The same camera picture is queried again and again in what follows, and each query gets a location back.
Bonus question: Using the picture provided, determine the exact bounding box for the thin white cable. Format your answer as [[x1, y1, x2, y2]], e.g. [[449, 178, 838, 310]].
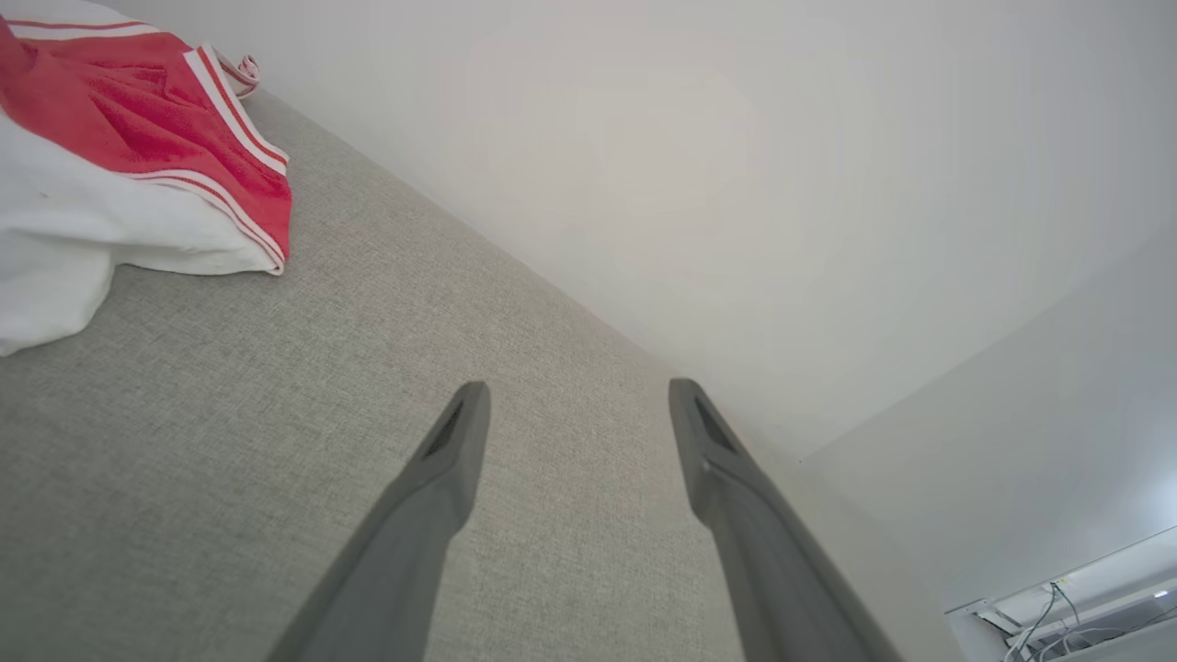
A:
[[1002, 581, 1086, 662]]

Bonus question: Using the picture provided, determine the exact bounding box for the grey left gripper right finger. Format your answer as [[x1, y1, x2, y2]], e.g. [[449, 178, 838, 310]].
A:
[[668, 378, 907, 662]]

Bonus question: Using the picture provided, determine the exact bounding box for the red white short-sleeved shirt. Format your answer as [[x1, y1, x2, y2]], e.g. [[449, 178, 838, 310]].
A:
[[0, 0, 293, 358]]

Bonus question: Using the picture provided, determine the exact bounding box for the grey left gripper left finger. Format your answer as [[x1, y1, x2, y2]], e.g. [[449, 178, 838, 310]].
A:
[[267, 381, 491, 662]]

